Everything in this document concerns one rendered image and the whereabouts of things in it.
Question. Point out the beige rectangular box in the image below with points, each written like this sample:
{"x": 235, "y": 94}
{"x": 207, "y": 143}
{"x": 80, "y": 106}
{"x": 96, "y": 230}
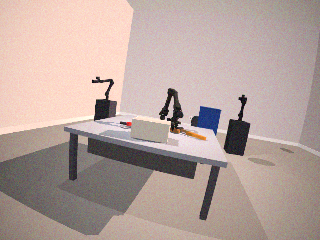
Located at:
{"x": 150, "y": 129}

